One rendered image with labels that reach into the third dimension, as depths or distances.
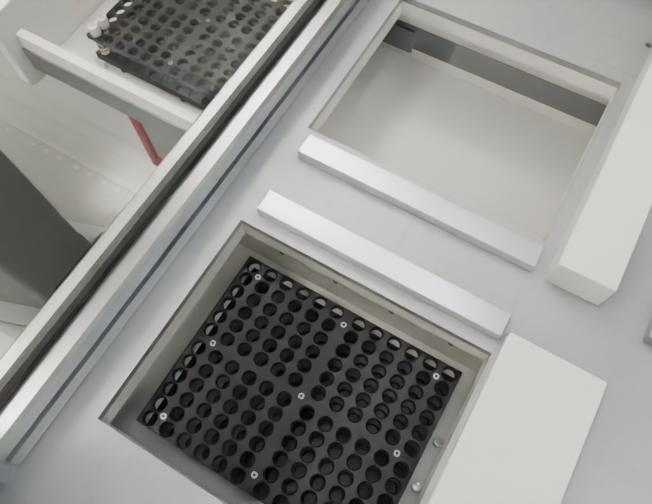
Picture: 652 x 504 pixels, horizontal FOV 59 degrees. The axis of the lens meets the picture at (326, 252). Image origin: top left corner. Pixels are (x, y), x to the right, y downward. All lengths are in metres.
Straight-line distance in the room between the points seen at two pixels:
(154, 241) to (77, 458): 0.17
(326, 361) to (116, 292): 0.19
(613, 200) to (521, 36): 0.22
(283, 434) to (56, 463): 0.17
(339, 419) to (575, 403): 0.19
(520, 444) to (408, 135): 0.39
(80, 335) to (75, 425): 0.07
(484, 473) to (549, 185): 0.37
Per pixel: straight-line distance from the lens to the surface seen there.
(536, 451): 0.47
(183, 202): 0.49
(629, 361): 0.53
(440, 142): 0.71
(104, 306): 0.47
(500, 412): 0.47
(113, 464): 0.49
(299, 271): 0.60
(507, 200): 0.69
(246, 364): 0.52
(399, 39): 0.77
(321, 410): 0.51
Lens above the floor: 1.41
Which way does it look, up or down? 66 degrees down
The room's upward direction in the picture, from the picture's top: 2 degrees counter-clockwise
